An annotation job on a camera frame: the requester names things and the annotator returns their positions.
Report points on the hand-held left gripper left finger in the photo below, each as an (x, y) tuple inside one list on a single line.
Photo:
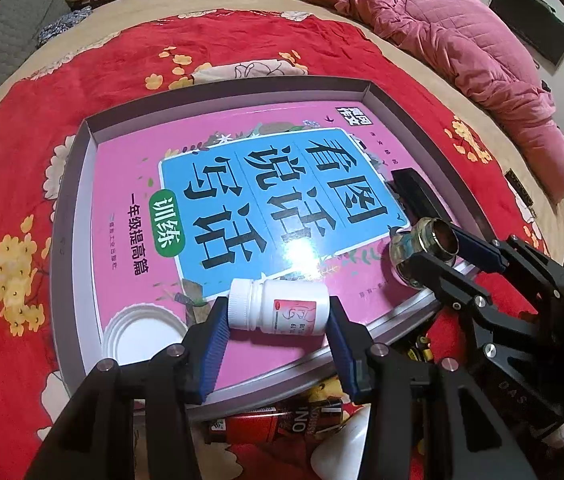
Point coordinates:
[(214, 345)]

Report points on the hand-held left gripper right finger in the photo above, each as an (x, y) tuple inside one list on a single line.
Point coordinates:
[(344, 355)]

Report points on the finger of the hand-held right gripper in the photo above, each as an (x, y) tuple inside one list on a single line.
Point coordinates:
[(452, 285), (477, 251)]

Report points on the round glass jar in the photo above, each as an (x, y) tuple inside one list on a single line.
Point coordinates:
[(412, 250)]

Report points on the black watch with yellow buttons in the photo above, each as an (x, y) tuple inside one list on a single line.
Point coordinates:
[(422, 347)]

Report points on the white pill bottle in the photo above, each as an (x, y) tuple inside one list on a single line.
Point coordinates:
[(287, 310)]

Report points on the white plastic lid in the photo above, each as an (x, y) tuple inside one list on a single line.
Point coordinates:
[(142, 335)]

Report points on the black and gold lighter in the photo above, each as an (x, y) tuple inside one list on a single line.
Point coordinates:
[(412, 187)]

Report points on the white earbud case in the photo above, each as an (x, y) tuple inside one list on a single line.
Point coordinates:
[(342, 455)]

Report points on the grey cardboard box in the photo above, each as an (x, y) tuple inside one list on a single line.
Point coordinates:
[(69, 240)]

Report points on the person's right hand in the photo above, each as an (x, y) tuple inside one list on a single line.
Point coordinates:
[(562, 432)]

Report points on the black blanket label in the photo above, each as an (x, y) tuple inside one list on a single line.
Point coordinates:
[(518, 187)]

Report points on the pink book with blue label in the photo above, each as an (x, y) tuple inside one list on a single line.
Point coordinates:
[(262, 185)]

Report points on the beige bed sheet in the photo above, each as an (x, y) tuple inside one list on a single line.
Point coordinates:
[(402, 60)]

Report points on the pink quilt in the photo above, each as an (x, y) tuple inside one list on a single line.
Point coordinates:
[(462, 45)]

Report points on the black monitor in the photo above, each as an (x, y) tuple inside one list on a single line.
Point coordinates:
[(532, 22)]

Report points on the red floral blanket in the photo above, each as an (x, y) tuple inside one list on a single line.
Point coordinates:
[(37, 110)]

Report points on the blue patterned cloth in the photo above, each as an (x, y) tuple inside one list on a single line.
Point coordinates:
[(64, 22)]

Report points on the grey quilted cover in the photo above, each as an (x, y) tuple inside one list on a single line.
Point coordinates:
[(2, 45)]

